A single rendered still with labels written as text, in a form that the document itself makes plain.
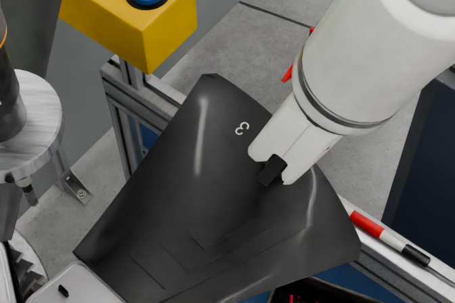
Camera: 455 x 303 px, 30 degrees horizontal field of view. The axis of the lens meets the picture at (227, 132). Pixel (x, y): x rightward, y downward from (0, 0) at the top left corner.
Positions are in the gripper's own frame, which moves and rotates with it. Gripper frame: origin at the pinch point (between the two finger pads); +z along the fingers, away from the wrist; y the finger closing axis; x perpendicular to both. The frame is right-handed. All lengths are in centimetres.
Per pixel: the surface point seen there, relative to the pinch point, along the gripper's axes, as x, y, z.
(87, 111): -43, -34, 116
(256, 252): 3.7, 8.3, 1.0
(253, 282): 5.1, 10.6, 0.8
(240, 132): -4.6, -0.2, 2.2
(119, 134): -23, -12, 57
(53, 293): -7.1, 22.4, 2.4
